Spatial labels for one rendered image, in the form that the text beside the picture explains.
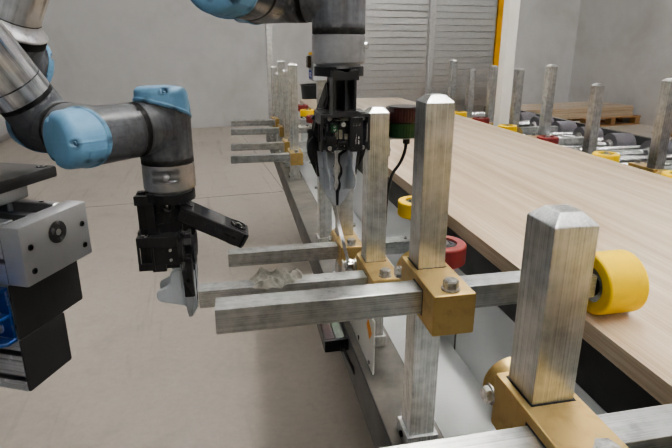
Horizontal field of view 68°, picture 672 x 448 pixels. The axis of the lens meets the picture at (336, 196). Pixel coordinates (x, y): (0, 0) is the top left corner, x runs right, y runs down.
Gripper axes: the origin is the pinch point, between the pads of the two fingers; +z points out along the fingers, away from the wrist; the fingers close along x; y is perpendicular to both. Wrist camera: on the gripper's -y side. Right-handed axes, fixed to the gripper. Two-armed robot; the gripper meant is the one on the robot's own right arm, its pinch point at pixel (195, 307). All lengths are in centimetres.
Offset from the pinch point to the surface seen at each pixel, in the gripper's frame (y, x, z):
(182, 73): 72, -755, -3
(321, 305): -16.5, 26.4, -12.9
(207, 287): -2.2, 0.2, -3.5
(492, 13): -466, -807, -102
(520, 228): -60, -6, -8
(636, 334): -54, 31, -8
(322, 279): -20.9, 0.9, -3.5
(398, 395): -31.2, 11.8, 12.4
